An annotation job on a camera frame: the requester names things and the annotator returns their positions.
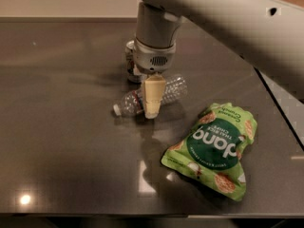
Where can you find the clear plastic water bottle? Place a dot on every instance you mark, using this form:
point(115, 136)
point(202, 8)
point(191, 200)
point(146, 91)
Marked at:
point(131, 103)

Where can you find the green white soda can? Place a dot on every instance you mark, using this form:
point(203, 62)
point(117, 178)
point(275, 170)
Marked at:
point(133, 75)

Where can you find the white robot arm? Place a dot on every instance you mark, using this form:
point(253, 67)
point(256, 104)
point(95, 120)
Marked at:
point(268, 34)

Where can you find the green rice chips bag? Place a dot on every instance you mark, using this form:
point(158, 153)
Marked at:
point(211, 152)

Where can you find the grey side table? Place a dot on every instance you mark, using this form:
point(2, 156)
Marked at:
point(291, 109)

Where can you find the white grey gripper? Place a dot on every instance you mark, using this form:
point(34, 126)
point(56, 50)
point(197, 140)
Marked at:
point(153, 58)

